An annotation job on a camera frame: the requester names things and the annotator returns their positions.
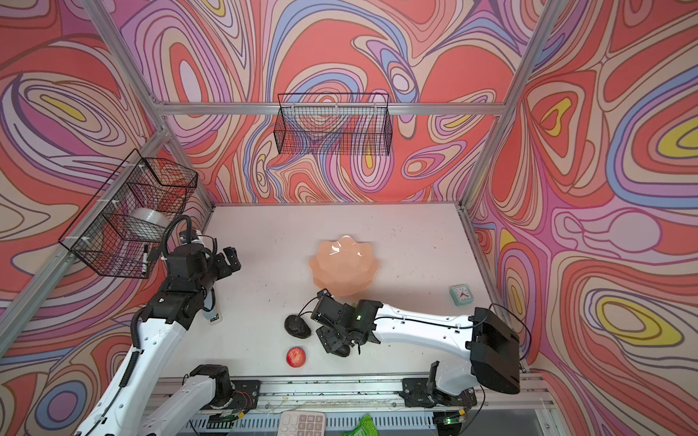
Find aluminium front rail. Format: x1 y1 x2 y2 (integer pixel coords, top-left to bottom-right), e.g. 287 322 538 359
252 372 556 414

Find green plastic bag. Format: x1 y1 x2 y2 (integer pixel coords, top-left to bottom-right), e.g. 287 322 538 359
343 414 379 436

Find white keypad calculator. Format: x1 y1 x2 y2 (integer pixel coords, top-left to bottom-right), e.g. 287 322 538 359
276 411 326 436

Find pink flower-shaped fruit bowl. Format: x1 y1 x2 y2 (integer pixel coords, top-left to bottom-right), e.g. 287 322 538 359
309 235 380 297

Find small teal clock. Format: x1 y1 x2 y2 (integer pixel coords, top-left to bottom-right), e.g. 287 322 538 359
449 283 474 306

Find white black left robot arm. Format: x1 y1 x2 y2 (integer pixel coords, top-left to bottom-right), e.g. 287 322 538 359
76 214 241 435

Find black wire basket left wall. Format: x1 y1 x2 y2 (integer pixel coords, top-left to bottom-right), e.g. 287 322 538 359
59 150 198 279

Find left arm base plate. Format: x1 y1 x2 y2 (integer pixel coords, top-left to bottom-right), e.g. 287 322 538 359
200 379 262 413

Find red fake apple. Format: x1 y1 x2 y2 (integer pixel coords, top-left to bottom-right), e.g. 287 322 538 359
286 347 306 368

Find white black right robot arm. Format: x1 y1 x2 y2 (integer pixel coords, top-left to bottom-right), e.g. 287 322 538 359
310 290 521 403

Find dark fake avocado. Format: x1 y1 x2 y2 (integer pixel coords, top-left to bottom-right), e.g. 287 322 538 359
332 345 351 358
284 314 312 339

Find black wire basket back wall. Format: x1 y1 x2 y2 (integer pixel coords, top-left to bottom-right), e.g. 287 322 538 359
274 92 393 156

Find black wire basket wall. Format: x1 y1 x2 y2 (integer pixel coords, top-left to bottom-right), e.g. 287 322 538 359
59 150 198 279
274 92 393 156

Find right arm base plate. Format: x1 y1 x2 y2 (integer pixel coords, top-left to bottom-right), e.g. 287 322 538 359
397 378 478 410

